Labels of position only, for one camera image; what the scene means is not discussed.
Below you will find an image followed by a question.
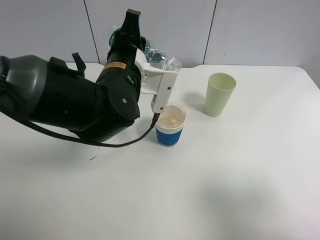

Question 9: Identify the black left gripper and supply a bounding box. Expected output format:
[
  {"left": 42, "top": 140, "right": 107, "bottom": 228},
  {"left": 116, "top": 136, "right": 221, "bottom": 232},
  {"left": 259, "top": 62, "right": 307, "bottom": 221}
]
[{"left": 106, "top": 9, "right": 148, "bottom": 69}]

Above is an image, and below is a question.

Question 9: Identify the clear plastic water bottle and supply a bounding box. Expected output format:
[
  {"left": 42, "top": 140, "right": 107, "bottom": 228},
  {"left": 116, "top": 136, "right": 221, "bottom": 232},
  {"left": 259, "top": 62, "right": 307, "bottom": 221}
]
[{"left": 106, "top": 25, "right": 182, "bottom": 73}]

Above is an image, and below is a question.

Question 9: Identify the blue sleeved paper cup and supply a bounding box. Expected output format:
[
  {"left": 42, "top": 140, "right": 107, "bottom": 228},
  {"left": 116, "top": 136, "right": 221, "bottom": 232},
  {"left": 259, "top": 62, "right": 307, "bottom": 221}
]
[{"left": 155, "top": 103, "right": 187, "bottom": 147}]

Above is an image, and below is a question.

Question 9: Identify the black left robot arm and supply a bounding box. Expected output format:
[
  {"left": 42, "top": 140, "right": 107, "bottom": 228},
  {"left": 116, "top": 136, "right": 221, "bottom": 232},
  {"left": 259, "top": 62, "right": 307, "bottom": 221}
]
[{"left": 0, "top": 9, "right": 146, "bottom": 146}]

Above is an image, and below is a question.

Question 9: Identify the pale green plastic cup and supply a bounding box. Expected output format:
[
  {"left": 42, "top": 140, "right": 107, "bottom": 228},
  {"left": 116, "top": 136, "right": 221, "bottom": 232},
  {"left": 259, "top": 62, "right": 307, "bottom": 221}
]
[{"left": 204, "top": 72, "right": 237, "bottom": 117}]

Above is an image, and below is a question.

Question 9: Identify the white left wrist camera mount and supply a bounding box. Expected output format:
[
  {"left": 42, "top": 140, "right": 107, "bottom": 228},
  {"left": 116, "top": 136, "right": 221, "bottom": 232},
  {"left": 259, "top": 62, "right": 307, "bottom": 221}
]
[{"left": 134, "top": 49, "right": 178, "bottom": 114}]

